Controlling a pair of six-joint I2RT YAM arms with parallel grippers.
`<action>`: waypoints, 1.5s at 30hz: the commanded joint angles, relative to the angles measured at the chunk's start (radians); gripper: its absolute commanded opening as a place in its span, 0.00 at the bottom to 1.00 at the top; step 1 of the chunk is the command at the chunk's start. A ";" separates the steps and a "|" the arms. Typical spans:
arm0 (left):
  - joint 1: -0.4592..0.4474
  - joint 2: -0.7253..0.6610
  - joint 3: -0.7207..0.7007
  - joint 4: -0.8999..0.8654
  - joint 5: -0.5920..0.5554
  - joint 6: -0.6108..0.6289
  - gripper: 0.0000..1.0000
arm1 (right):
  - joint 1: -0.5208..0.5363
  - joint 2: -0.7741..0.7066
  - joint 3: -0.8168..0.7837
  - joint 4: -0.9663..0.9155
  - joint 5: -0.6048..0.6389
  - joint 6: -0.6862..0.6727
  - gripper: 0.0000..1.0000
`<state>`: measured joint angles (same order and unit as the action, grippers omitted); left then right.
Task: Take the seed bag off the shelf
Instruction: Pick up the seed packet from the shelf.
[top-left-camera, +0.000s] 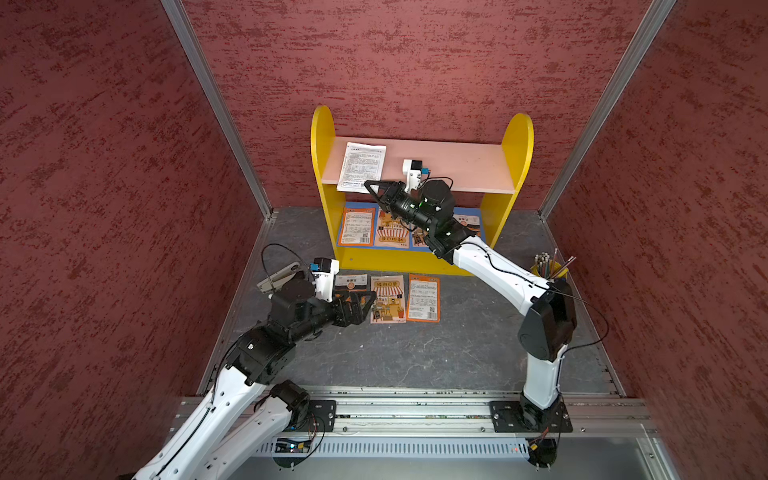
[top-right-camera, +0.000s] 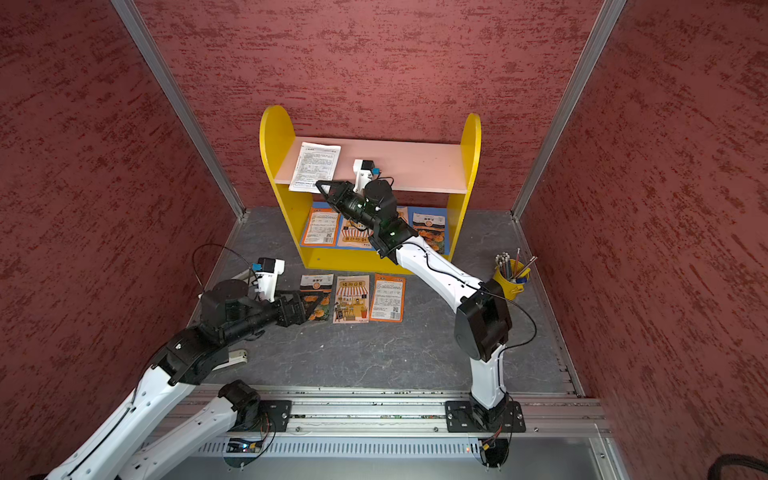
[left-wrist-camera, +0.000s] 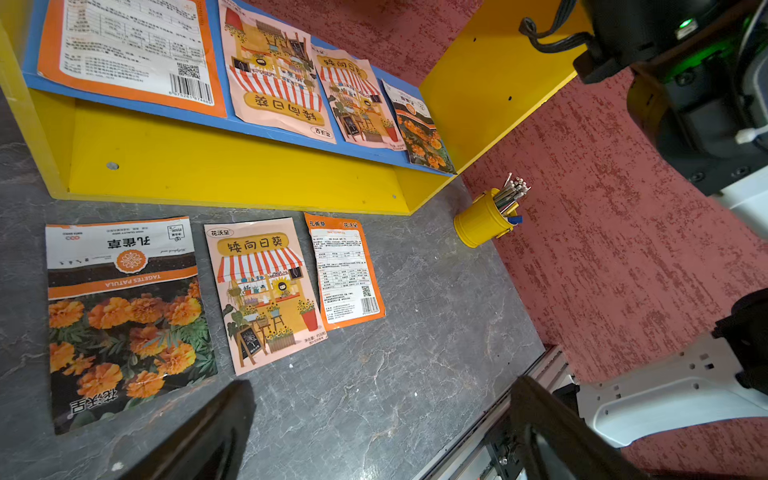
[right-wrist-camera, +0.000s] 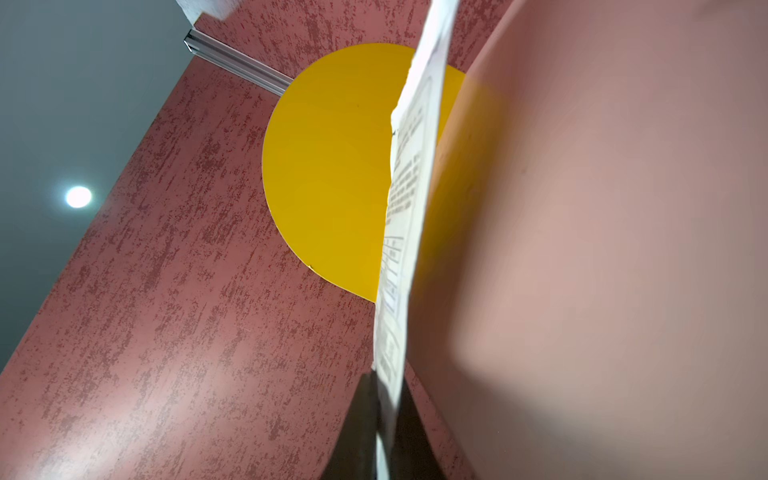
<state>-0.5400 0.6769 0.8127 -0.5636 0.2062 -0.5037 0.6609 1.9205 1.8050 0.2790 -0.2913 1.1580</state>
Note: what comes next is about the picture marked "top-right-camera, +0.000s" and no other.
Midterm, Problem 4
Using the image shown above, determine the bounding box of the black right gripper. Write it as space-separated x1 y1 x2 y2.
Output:
320 178 384 230

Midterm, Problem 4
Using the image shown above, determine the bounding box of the white seed bag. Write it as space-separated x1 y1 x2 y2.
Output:
289 142 341 194

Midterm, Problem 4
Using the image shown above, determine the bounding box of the marigold seed bag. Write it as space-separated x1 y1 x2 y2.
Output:
408 207 450 255
299 274 335 321

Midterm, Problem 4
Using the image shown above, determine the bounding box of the orange bordered seed bag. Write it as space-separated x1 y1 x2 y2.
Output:
370 274 406 323
301 208 339 247

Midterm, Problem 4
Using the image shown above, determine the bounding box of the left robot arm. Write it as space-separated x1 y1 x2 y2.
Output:
46 279 306 479

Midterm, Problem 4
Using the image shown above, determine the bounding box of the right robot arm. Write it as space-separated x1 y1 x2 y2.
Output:
316 179 538 434

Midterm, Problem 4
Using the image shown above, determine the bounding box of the yellow wooden shelf unit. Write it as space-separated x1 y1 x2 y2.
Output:
259 105 482 275

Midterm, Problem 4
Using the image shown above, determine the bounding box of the white grey stapler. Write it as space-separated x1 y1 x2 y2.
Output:
228 349 248 366

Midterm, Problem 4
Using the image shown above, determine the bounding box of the yellow pen holder cup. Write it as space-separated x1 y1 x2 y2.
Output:
493 249 538 301

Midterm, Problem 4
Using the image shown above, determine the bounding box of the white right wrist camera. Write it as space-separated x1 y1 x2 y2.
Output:
353 159 381 194

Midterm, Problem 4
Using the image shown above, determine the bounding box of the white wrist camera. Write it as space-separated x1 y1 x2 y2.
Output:
251 257 285 302
353 159 381 194

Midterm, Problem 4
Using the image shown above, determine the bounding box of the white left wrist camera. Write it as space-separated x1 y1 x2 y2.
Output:
251 257 285 302

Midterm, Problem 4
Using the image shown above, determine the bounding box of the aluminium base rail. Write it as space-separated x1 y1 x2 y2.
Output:
170 386 628 479

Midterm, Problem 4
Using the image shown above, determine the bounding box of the aluminium corner post left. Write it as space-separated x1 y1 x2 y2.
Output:
111 0 247 222

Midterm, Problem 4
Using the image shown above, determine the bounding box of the aluminium corner post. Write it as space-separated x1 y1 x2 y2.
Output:
111 0 247 222
511 0 627 222

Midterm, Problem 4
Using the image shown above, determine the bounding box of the aluminium corner post right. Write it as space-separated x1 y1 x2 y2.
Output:
511 0 627 222

